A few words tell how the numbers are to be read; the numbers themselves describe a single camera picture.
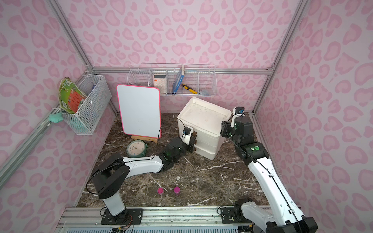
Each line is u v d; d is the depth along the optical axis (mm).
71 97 733
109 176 480
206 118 843
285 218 368
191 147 750
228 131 643
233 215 722
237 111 598
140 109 1588
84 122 721
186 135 710
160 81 951
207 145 841
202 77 1000
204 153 889
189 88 977
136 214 735
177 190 807
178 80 878
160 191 803
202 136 814
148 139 982
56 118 622
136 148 974
